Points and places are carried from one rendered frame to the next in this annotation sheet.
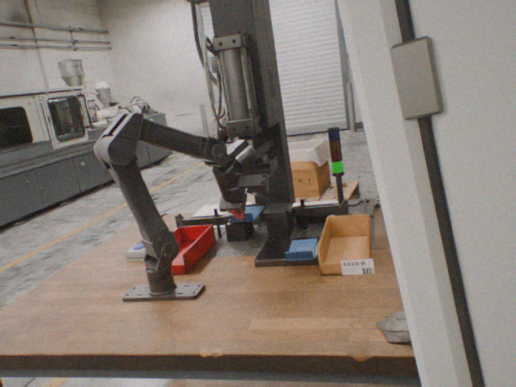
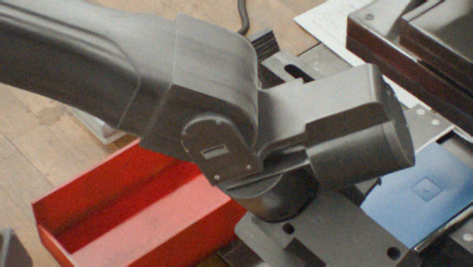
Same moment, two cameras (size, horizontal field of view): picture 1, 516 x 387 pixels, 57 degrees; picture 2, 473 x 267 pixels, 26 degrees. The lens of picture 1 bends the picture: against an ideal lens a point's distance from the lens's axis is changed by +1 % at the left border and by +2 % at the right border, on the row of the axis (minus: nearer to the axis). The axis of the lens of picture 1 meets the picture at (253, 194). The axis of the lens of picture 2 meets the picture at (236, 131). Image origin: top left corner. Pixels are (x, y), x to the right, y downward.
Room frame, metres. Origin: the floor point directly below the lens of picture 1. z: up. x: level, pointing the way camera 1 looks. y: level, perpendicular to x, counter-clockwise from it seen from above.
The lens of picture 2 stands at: (0.85, -0.20, 1.65)
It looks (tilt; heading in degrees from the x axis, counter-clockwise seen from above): 45 degrees down; 36
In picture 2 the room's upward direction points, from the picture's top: 3 degrees counter-clockwise
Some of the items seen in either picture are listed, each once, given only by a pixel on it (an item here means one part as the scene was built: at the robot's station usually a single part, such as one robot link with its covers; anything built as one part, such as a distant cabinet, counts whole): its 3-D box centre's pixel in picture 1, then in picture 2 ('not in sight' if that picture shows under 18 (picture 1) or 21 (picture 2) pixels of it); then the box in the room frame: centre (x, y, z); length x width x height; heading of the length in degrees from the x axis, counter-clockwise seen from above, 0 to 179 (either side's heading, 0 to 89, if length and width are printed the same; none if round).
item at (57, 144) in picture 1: (69, 118); not in sight; (7.34, 2.58, 1.21); 0.86 x 0.10 x 0.79; 161
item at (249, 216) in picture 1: (246, 210); (404, 198); (1.38, 0.03, 1.00); 0.15 x 0.07 x 0.03; 164
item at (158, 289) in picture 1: (160, 279); not in sight; (1.10, 0.26, 0.94); 0.20 x 0.07 x 0.08; 74
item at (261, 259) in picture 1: (290, 251); not in sight; (1.23, -0.08, 0.91); 0.17 x 0.16 x 0.02; 74
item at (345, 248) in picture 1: (348, 243); not in sight; (1.17, -0.23, 0.93); 0.25 x 0.13 x 0.08; 164
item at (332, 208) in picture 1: (315, 213); not in sight; (1.42, -0.19, 0.95); 0.15 x 0.03 x 0.10; 74
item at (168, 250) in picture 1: (158, 253); not in sight; (1.10, 0.25, 1.00); 0.09 x 0.06 x 0.06; 34
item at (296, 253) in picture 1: (301, 246); not in sight; (1.19, -0.11, 0.93); 0.15 x 0.07 x 0.03; 167
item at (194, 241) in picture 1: (183, 248); (179, 193); (1.33, 0.23, 0.93); 0.25 x 0.12 x 0.06; 164
